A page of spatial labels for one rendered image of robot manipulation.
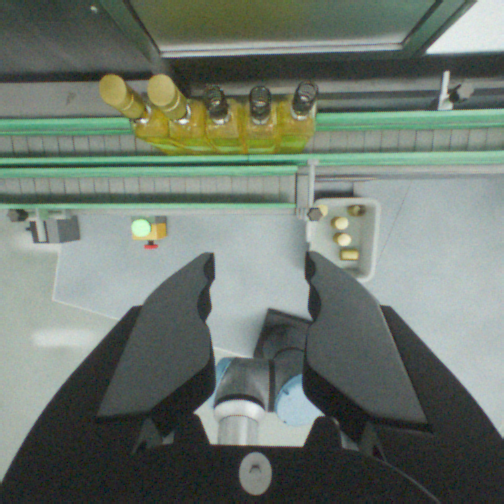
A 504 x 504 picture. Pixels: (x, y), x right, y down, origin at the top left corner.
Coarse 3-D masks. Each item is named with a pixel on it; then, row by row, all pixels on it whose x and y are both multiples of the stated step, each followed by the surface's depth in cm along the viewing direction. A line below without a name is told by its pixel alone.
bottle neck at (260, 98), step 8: (256, 88) 29; (264, 88) 29; (248, 96) 29; (256, 96) 31; (264, 96) 31; (256, 104) 33; (264, 104) 33; (256, 112) 30; (264, 112) 30; (256, 120) 33; (264, 120) 33
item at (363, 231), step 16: (336, 208) 67; (368, 208) 64; (320, 224) 68; (352, 224) 68; (368, 224) 64; (320, 240) 69; (352, 240) 69; (368, 240) 64; (336, 256) 70; (368, 256) 64; (352, 272) 68; (368, 272) 64
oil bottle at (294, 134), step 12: (288, 96) 34; (288, 108) 34; (312, 108) 34; (288, 120) 34; (300, 120) 34; (312, 120) 34; (288, 132) 36; (300, 132) 36; (312, 132) 36; (276, 144) 45; (288, 144) 42; (300, 144) 42
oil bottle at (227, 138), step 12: (204, 108) 35; (240, 108) 36; (228, 120) 35; (240, 120) 36; (216, 132) 36; (228, 132) 36; (240, 132) 37; (216, 144) 41; (228, 144) 41; (240, 144) 41
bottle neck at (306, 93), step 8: (304, 80) 29; (296, 88) 29; (304, 88) 30; (312, 88) 29; (296, 96) 29; (304, 96) 32; (312, 96) 30; (296, 104) 30; (304, 104) 29; (312, 104) 30; (296, 112) 32; (304, 112) 32
